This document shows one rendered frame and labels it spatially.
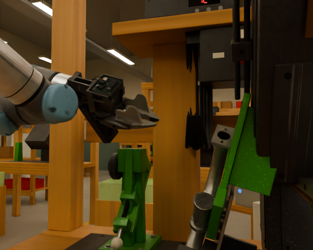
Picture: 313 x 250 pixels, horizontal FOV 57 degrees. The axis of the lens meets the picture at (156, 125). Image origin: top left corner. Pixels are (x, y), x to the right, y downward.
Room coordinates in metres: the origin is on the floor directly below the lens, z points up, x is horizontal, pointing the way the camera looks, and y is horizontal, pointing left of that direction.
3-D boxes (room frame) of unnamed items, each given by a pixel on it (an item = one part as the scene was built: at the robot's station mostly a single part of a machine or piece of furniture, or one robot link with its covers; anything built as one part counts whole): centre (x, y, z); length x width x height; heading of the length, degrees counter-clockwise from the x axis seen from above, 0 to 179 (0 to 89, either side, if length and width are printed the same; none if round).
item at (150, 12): (0.87, -0.05, 1.59); 0.15 x 0.07 x 0.07; 74
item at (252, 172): (0.54, -0.18, 1.17); 0.13 x 0.12 x 0.20; 74
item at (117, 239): (0.72, 0.09, 0.96); 0.06 x 0.03 x 0.06; 164
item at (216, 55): (0.81, -0.22, 1.42); 0.17 x 0.12 x 0.15; 74
